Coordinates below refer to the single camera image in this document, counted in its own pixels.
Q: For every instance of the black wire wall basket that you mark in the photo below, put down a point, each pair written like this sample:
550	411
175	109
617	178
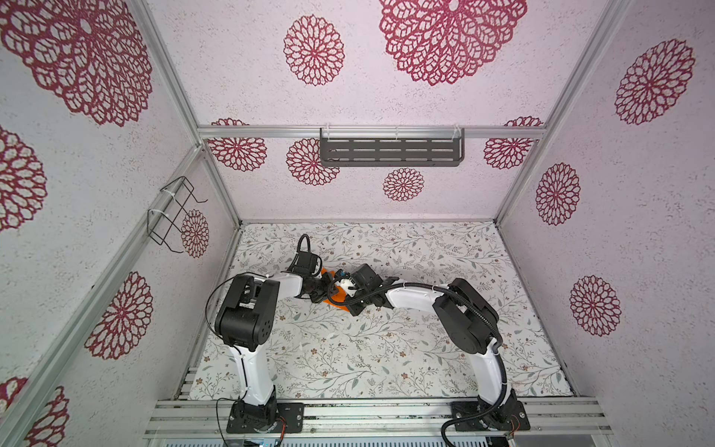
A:
191	225

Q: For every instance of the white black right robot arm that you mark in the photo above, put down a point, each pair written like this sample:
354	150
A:
469	320

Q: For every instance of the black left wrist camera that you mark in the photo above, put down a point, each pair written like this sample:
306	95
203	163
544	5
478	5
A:
305	263

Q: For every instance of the aluminium front rail frame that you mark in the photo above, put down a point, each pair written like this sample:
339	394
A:
177	419

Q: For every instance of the grey slotted wall shelf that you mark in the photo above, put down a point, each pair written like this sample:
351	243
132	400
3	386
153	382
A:
394	152

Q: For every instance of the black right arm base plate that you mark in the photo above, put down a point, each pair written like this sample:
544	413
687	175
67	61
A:
509	417

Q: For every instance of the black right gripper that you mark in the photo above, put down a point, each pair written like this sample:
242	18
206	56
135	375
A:
354	309

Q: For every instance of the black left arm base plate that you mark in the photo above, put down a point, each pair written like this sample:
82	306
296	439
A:
276	418

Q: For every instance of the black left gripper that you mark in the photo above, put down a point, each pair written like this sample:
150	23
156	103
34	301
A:
328	285

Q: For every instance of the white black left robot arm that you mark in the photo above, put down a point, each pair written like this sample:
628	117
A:
246	317

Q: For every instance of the orange square paper sheet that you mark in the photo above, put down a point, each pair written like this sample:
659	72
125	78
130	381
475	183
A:
339	299

